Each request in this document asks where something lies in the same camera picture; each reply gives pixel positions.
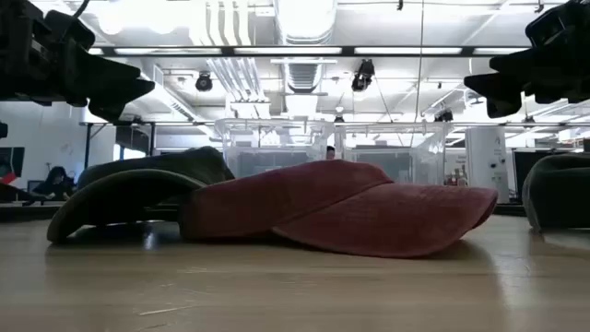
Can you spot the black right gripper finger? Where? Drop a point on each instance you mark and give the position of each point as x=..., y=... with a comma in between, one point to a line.
x=509, y=80
x=504, y=107

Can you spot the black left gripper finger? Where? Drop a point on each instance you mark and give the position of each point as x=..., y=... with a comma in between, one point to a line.
x=108, y=111
x=110, y=83

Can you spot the dark grey cap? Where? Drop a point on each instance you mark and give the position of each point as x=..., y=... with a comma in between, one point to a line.
x=558, y=193

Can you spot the red cap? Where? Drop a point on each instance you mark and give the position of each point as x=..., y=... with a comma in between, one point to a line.
x=322, y=203

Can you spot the white cylindrical column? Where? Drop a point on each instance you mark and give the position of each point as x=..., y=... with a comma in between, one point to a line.
x=486, y=161

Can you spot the dark olive green cap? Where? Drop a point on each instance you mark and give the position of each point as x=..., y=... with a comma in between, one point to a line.
x=120, y=193

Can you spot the person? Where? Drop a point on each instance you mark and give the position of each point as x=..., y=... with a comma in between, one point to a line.
x=330, y=152
x=56, y=184

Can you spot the clear plastic bin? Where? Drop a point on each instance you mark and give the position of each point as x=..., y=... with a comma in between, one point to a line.
x=415, y=159
x=258, y=138

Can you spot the black frame post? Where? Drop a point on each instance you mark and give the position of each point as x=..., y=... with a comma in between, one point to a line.
x=87, y=145

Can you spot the black hanging ceiling camera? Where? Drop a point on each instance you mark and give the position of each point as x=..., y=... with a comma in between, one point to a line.
x=363, y=75
x=204, y=82

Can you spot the black overhead frame bar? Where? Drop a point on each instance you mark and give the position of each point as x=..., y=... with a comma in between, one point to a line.
x=348, y=51

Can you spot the silver ceiling ventilation duct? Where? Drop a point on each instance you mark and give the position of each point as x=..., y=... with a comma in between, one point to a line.
x=305, y=20

